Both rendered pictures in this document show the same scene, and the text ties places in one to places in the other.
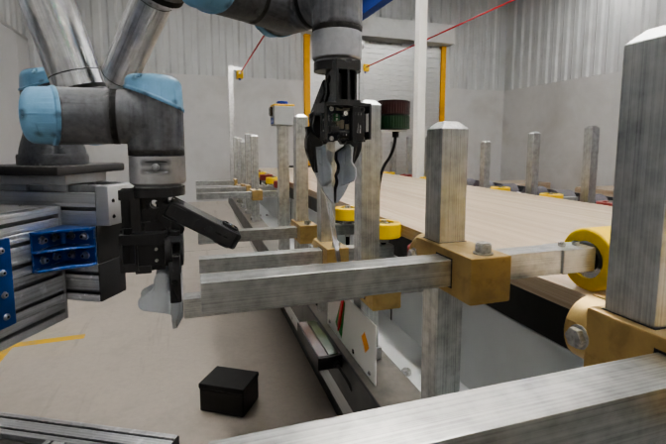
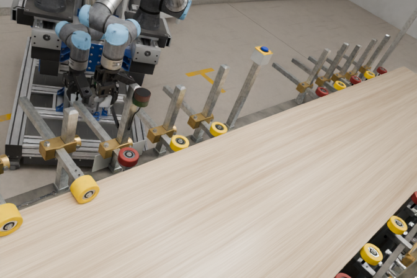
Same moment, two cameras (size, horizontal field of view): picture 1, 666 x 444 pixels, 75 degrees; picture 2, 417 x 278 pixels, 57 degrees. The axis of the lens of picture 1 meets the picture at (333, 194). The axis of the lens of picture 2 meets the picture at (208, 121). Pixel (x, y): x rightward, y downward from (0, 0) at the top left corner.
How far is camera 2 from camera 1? 149 cm
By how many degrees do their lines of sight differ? 55
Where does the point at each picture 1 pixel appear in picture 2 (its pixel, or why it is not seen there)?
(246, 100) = not seen: outside the picture
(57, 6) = not seen: outside the picture
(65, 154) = (142, 23)
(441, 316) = not seen: hidden behind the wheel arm
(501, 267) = (43, 151)
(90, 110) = (63, 37)
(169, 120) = (75, 51)
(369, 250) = (119, 136)
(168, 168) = (72, 64)
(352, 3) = (107, 49)
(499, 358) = not seen: hidden behind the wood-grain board
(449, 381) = (58, 174)
